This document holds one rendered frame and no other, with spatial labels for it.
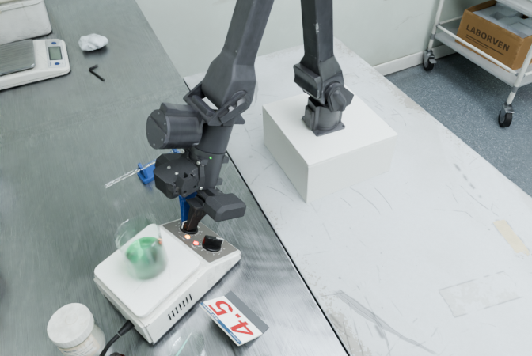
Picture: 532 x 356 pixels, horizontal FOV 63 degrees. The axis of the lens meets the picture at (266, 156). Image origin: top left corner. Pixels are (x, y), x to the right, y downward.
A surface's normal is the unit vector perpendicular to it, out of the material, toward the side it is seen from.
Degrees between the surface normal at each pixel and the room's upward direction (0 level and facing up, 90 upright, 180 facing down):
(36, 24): 93
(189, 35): 90
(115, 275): 0
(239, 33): 65
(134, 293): 0
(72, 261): 0
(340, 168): 90
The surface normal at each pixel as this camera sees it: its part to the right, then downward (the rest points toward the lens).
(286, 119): 0.00, -0.73
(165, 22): 0.43, 0.62
